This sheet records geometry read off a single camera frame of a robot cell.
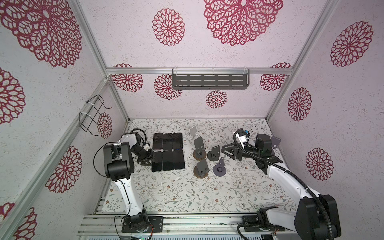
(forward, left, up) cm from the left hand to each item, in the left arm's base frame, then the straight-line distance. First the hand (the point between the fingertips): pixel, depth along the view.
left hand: (153, 165), depth 94 cm
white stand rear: (+20, -26, +8) cm, 34 cm away
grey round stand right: (+10, -77, +9) cm, 78 cm away
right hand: (-3, -40, +23) cm, 46 cm away
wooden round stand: (-7, -30, +6) cm, 31 cm away
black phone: (+18, -7, -1) cm, 20 cm away
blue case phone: (+19, -14, -1) cm, 24 cm away
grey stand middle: (+5, -39, +4) cm, 39 cm away
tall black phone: (+4, -9, -1) cm, 10 cm away
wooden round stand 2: (+7, -30, +2) cm, 31 cm away
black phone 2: (0, -3, -1) cm, 3 cm away
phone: (+5, -16, -2) cm, 17 cm away
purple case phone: (+19, 0, 0) cm, 19 cm away
